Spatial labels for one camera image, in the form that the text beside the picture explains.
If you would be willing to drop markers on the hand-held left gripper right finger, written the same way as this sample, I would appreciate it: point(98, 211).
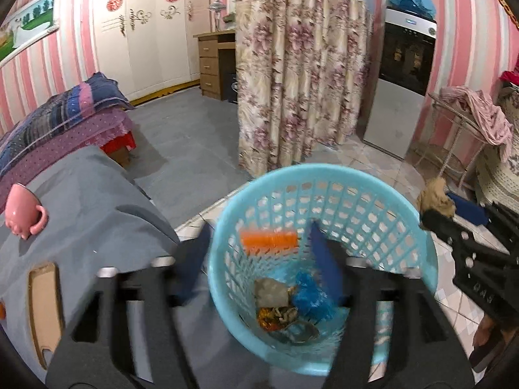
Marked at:
point(324, 263)

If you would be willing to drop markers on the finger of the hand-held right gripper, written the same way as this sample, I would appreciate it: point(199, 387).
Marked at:
point(440, 223)
point(502, 223)

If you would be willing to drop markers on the purple dotted bed sheet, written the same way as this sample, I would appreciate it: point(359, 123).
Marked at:
point(61, 146)

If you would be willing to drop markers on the silver and black refrigerator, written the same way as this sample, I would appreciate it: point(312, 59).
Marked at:
point(393, 121)

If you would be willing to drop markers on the white wardrobe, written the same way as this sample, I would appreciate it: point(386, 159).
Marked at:
point(162, 48)

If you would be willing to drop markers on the wooden cutting board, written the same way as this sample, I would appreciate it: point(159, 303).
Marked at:
point(33, 316)

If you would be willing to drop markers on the long orange snack wrapper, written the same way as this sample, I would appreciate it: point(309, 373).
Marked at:
point(267, 240)

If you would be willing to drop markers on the wooden desk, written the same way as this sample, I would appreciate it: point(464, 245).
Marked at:
point(211, 69)

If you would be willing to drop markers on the grey bed sheet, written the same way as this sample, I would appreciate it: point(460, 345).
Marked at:
point(101, 210)

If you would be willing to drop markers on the framed wall picture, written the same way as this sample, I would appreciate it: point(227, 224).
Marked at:
point(28, 28)

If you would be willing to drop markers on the floral curtain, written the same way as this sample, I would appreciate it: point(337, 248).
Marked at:
point(292, 89)

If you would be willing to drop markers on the black box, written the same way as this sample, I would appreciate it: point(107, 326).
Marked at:
point(232, 89)

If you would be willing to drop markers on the pink pig mug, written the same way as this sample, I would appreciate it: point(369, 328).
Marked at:
point(20, 210)

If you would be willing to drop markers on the light blue plastic basket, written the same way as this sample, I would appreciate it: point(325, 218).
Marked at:
point(316, 170)

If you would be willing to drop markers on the cream crocheted cover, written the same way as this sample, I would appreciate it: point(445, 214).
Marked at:
point(498, 174)

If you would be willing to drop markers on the plaid blanket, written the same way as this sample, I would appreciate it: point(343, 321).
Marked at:
point(61, 113)

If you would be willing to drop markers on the patterned wrapper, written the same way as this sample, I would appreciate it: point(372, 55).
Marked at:
point(290, 315)

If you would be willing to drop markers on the blue plastic bag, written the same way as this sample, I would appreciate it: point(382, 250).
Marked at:
point(312, 298)

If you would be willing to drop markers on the red bed skirt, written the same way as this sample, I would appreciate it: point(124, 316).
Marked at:
point(119, 144)

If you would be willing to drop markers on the small orange yellow wrapper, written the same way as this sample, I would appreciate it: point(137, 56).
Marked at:
point(267, 320)

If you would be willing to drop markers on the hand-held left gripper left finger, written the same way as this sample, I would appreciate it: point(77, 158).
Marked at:
point(190, 267)

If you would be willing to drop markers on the dark blue cloth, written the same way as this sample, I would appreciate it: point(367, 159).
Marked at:
point(466, 208)

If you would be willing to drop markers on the pink draped cloth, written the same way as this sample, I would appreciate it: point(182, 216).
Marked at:
point(482, 113)

